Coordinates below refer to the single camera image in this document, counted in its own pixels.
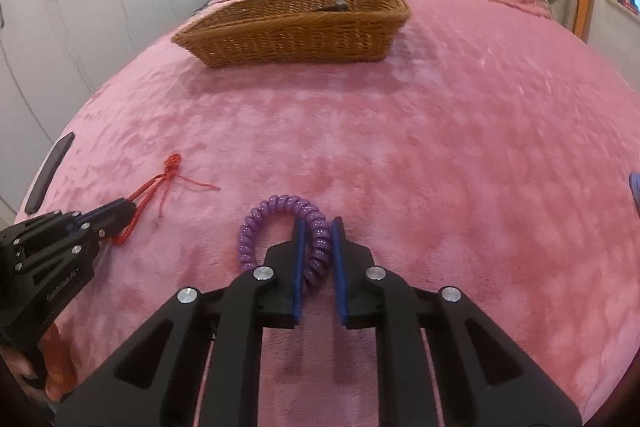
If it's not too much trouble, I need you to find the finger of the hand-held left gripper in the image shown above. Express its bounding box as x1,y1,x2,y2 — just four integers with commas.
75,200,138,239

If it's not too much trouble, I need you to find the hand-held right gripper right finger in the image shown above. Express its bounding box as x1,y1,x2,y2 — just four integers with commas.
330,216,584,427

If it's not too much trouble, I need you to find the person's left hand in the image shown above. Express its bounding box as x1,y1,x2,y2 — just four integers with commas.
9,323,77,404

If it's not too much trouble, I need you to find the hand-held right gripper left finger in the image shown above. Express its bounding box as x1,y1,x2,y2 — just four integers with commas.
55,219,308,427

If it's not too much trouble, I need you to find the red string bracelet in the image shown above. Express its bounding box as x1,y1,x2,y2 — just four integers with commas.
110,153,222,247

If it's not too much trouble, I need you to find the white wardrobe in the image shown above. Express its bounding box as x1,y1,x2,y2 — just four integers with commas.
0,0,222,152

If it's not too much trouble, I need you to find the purple spiral hair tie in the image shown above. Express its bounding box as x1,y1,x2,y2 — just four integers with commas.
237,194,332,289

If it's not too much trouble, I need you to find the pink fleece blanket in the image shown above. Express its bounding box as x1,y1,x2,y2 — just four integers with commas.
15,0,640,427

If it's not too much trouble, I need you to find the brown wicker basket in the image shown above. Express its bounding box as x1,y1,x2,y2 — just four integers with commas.
171,0,412,69

